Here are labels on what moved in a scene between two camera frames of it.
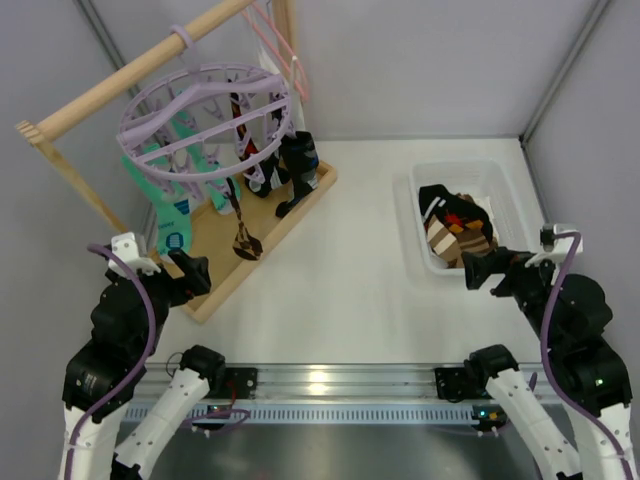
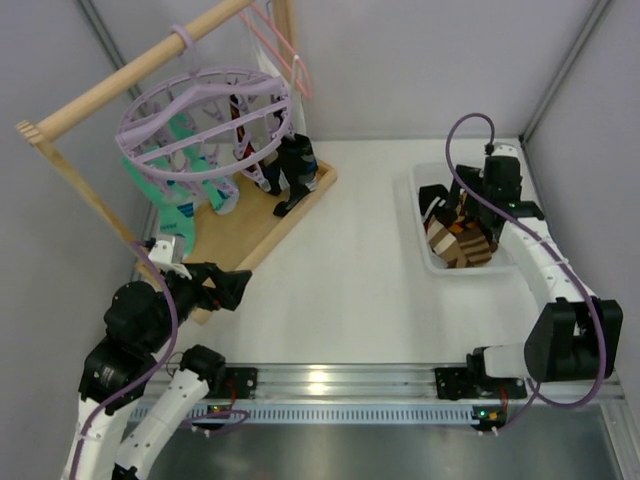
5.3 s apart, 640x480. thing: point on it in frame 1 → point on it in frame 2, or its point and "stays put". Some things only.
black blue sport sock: (299, 152) stays put
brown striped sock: (453, 242) stays put
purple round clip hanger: (205, 124) stays put
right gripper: (498, 270) → (463, 198)
